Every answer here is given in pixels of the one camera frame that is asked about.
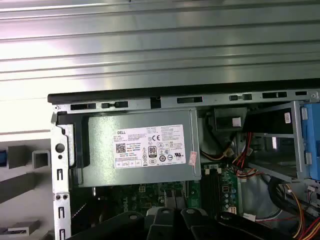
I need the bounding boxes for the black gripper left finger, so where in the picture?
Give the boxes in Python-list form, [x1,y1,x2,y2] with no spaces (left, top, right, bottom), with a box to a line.
[66,206,181,240]

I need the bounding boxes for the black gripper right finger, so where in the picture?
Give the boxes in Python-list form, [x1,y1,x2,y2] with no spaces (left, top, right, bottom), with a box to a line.
[180,207,305,240]

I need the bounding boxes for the green motherboard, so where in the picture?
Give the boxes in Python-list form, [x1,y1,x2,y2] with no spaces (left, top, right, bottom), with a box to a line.
[71,162,243,222]

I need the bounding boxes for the black RAM slot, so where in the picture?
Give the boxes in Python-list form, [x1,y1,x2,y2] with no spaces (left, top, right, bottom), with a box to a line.
[202,167,209,213]
[211,167,218,215]
[216,167,222,215]
[207,167,213,214]

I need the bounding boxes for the grey Dell power supply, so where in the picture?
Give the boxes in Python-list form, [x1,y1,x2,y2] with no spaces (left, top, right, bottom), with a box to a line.
[74,108,202,188]

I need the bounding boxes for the silver optical drive cage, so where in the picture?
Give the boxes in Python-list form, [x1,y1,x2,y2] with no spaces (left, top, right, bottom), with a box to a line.
[246,99,320,183]

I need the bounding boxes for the black open PC case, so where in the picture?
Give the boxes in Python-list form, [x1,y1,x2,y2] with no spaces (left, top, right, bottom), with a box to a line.
[47,78,320,240]

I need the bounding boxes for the blue drive cage latch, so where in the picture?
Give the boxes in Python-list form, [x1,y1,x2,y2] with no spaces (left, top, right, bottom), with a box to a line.
[300,106,320,181]

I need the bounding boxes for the grey parts rack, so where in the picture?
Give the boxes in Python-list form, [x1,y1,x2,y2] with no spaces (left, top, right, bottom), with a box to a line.
[0,129,55,240]

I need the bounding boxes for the yellow black supply wires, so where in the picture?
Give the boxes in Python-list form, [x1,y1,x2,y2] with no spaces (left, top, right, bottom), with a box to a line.
[199,129,263,181]

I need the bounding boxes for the black cable bundle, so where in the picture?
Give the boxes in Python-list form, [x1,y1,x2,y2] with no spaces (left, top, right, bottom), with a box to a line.
[268,178,308,226]

